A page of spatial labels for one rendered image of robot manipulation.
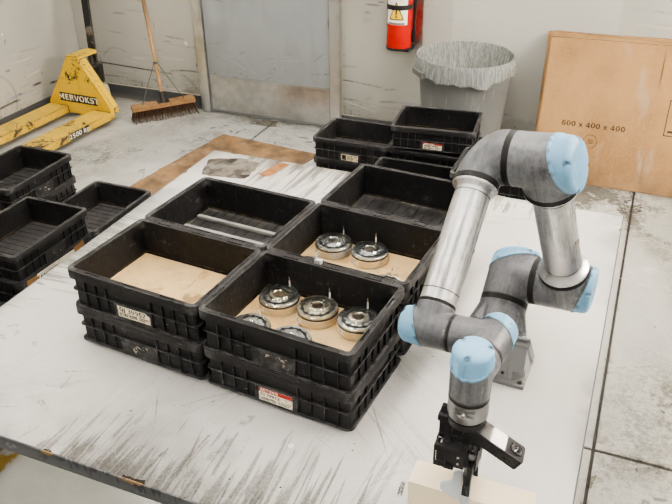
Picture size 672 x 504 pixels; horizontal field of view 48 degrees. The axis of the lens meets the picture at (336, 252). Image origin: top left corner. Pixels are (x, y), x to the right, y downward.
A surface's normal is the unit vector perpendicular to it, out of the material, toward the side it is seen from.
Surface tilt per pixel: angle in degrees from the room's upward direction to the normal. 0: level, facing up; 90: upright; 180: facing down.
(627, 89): 80
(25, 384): 0
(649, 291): 0
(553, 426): 0
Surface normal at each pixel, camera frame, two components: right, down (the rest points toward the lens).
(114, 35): -0.38, 0.48
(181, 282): -0.01, -0.86
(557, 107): -0.37, 0.27
